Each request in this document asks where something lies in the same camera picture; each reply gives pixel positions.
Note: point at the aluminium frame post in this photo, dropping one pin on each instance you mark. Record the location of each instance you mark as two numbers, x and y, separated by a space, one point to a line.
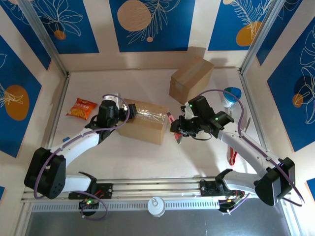
44 37
265 39

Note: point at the blue white plastic cup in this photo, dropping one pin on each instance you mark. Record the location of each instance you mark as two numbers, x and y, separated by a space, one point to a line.
231 100

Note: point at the small grey metal tool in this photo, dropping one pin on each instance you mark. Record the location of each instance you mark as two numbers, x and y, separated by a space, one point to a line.
230 113
248 122

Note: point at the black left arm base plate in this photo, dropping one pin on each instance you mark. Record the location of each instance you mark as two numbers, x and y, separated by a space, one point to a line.
105 190

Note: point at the taped brown cardboard box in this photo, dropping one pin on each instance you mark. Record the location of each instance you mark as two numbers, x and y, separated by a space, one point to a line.
145 130
189 76

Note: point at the silver tin can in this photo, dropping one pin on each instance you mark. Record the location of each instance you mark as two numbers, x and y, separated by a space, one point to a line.
156 205

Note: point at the black right base controller board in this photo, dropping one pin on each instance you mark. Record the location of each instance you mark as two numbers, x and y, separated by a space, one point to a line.
229 201

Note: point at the pink utility knife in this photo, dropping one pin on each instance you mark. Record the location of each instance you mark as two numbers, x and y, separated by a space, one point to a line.
170 118

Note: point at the orange snack bag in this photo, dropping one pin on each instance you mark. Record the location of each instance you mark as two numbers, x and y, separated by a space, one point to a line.
81 109

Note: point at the blue floral wall poster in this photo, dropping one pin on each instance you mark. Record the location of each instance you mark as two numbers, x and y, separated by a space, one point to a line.
285 29
14 123
221 29
172 37
283 110
24 37
73 37

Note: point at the aluminium table side rail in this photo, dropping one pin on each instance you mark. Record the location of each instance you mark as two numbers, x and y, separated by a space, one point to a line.
64 83
247 88

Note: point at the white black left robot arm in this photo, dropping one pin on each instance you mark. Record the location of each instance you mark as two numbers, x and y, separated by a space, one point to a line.
81 138

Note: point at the black base controller board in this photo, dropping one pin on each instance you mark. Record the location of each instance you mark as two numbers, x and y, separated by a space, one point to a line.
88 202
229 201

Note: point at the black left base controller board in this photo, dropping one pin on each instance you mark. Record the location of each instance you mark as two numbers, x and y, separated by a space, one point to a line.
88 202

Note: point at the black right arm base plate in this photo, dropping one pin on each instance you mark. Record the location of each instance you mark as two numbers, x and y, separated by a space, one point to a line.
206 189

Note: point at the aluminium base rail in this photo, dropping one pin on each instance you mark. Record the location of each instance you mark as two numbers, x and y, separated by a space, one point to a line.
160 186

